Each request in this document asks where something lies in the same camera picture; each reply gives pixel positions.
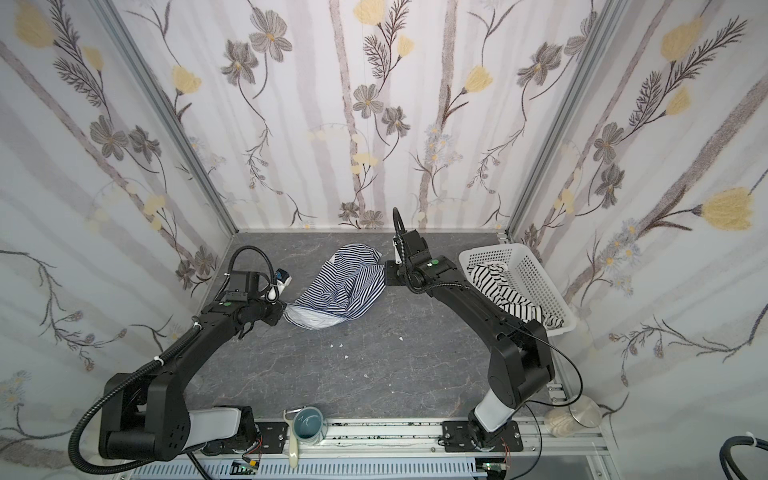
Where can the blue white striped tank top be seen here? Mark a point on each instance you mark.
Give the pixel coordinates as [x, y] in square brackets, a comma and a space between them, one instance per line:
[345, 289]

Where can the black white striped tank top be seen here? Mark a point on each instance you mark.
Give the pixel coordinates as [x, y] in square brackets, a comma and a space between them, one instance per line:
[490, 278]

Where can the white plastic laundry basket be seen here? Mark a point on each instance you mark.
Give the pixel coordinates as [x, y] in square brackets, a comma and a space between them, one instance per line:
[525, 274]

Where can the cream vegetable peeler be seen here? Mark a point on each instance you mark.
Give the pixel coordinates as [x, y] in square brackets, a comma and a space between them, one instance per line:
[289, 416]

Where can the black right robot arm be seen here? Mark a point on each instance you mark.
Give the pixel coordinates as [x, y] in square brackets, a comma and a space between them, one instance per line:
[520, 362]

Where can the teal mug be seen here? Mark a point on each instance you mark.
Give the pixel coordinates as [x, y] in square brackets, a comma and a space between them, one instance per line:
[309, 426]

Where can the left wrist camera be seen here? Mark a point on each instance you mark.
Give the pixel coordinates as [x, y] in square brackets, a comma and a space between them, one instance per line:
[280, 280]

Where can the clear jar with metal lid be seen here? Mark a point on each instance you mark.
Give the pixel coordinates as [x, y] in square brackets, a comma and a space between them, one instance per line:
[565, 421]

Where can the aluminium frame rail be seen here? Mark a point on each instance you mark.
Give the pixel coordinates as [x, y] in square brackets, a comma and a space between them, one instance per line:
[418, 437]

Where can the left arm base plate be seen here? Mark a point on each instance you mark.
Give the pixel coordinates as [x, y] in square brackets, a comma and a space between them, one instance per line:
[265, 437]

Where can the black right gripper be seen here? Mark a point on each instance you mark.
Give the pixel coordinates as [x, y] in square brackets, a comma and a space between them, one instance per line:
[391, 273]

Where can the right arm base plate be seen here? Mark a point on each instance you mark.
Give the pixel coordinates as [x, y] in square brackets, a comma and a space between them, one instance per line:
[465, 436]

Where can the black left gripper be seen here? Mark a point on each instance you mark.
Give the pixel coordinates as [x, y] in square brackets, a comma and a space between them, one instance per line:
[274, 312]

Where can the white vented cable duct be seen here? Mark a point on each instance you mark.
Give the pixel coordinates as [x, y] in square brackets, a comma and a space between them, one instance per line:
[349, 468]

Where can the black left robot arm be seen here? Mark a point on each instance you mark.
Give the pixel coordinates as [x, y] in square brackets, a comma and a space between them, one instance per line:
[149, 420]

